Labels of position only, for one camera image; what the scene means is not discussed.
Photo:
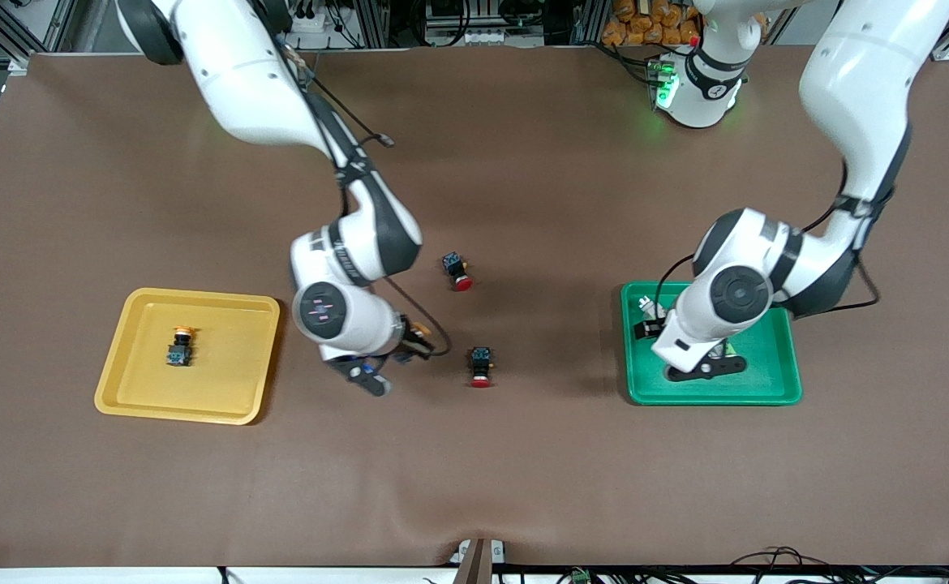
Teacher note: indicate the green white push button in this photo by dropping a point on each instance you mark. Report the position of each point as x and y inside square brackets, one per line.
[647, 307]
[730, 349]

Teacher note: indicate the small green connector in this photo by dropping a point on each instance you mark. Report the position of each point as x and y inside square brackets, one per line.
[578, 576]

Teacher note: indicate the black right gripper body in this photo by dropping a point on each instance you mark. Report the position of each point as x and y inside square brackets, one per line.
[406, 344]

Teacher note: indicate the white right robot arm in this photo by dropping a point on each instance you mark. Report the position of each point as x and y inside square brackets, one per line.
[239, 73]

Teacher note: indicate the orange net bag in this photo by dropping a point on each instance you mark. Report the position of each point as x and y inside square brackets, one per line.
[645, 24]

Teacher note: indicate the brown table mat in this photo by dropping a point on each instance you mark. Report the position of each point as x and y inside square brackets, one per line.
[474, 470]

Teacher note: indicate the green plastic tray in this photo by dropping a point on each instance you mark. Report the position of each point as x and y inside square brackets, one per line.
[766, 381]

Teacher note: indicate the metal table clamp bracket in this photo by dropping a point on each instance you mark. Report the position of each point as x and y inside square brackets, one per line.
[474, 560]

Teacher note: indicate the yellow plastic tray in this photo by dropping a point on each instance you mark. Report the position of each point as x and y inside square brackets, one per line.
[231, 373]

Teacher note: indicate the red cap push button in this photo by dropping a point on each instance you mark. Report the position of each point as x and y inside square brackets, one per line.
[457, 269]
[481, 365]

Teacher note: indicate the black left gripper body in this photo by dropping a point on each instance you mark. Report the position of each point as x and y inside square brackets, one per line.
[651, 328]

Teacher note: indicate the white power strip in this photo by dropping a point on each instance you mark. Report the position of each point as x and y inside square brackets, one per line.
[316, 20]

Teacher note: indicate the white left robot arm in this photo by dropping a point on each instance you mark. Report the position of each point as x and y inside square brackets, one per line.
[738, 296]

